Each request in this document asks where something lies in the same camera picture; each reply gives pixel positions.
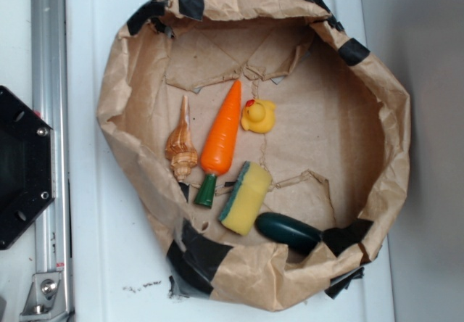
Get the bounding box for brown paper bag bin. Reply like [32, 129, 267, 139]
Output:
[97, 0, 410, 311]

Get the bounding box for yellow sponge with green pad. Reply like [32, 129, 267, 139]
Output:
[219, 161, 272, 236]

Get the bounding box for aluminium extrusion rail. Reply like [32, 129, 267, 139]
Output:
[31, 0, 75, 321]

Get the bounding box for metal corner bracket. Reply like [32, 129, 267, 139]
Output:
[19, 272, 70, 322]

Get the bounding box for dark green toy cucumber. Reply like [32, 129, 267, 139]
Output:
[255, 212, 322, 255]

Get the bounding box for brown striped spiral seashell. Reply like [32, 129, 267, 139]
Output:
[165, 95, 198, 182]

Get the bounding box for yellow rubber duck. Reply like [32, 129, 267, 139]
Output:
[241, 99, 276, 133]

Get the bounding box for orange plastic toy carrot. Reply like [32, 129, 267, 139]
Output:
[194, 80, 241, 208]

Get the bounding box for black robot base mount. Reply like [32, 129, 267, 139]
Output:
[1, 86, 54, 250]

